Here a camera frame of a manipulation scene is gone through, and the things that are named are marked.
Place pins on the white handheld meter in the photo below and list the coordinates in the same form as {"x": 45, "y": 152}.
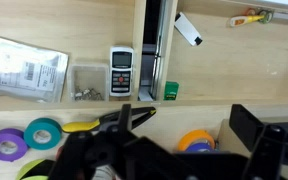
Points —
{"x": 121, "y": 71}

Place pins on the small green washi tape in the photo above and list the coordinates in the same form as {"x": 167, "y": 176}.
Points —
{"x": 266, "y": 16}

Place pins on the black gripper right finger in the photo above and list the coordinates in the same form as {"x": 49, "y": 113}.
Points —
{"x": 267, "y": 143}

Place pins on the teal tape roll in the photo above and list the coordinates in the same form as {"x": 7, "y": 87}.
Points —
{"x": 34, "y": 128}

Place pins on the orange tape roll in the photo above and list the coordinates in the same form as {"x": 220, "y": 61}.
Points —
{"x": 194, "y": 135}

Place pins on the white black marker device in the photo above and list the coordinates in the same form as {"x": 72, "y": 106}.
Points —
{"x": 187, "y": 28}

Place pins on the wooden drawer with dividers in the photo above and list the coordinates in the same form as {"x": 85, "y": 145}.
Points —
{"x": 84, "y": 26}

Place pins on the clear plastic screw box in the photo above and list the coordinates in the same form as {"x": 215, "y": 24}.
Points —
{"x": 89, "y": 81}

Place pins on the silver antistatic bag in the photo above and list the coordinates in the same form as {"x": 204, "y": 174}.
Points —
{"x": 17, "y": 66}

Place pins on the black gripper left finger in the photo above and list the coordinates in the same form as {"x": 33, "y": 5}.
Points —
{"x": 84, "y": 150}

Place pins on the blue tape roll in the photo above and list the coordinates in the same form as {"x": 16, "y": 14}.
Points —
{"x": 200, "y": 147}

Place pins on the yellow orange handheld tool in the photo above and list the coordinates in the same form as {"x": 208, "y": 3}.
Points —
{"x": 244, "y": 21}

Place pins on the small green box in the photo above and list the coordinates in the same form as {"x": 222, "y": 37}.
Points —
{"x": 171, "y": 90}

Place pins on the metal drawer slide rail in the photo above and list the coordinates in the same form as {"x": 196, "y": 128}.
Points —
{"x": 160, "y": 50}

